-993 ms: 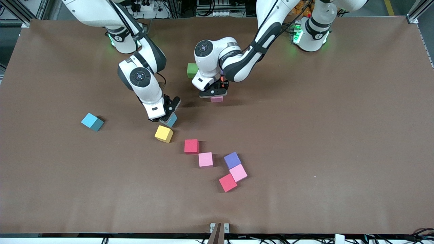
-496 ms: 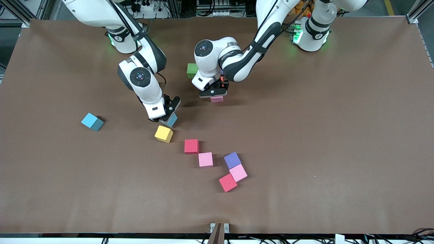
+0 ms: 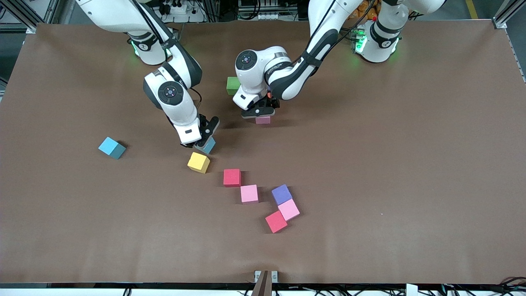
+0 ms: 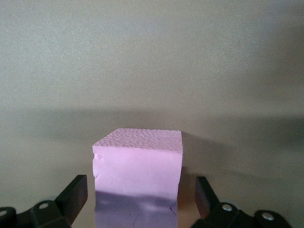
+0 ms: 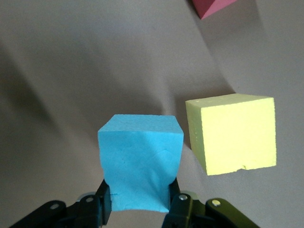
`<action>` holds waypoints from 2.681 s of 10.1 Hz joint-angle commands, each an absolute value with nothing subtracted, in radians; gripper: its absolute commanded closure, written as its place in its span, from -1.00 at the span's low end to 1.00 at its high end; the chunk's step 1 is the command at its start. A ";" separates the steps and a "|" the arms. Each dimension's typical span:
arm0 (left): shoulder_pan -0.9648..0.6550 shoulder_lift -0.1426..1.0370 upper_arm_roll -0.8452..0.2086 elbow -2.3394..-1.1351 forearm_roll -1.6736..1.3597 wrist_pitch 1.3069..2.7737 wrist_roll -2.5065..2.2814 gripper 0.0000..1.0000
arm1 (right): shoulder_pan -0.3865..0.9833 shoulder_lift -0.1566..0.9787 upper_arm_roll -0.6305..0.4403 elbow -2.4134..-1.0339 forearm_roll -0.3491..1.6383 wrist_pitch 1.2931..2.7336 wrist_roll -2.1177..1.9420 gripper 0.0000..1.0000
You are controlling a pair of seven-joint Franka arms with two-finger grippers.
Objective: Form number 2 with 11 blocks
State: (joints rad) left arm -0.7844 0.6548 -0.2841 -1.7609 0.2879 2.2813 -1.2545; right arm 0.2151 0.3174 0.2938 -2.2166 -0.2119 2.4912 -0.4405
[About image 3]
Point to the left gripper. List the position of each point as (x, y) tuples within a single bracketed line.
[(275, 102)]

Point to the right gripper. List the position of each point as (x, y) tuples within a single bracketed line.
[(204, 124)]

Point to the blue foam block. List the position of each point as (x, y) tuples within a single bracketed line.
[(109, 146), (208, 146)]

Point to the pink foam block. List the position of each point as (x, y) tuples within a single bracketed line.
[(249, 193), (289, 209), (263, 120)]

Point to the yellow foam block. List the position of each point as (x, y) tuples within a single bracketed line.
[(198, 161)]

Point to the green foam block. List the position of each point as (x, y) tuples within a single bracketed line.
[(232, 85)]

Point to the red foam block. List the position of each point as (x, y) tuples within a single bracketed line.
[(231, 177), (276, 221)]

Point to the purple foam block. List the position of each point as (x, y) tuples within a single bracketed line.
[(281, 194)]

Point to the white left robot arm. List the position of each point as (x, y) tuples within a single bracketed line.
[(254, 78)]

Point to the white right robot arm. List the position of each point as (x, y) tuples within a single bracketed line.
[(185, 111)]

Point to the white power strip with plugs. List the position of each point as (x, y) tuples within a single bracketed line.
[(187, 17)]

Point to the pile of orange snack bags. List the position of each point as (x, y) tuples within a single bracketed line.
[(361, 12)]

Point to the small white tag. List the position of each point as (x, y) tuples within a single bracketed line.
[(411, 290)]

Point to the grey metal mount bracket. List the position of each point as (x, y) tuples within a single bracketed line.
[(275, 276)]

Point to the brown camera mast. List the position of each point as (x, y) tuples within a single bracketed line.
[(263, 288)]

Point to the aluminium frame post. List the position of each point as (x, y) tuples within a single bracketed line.
[(507, 14), (51, 10)]

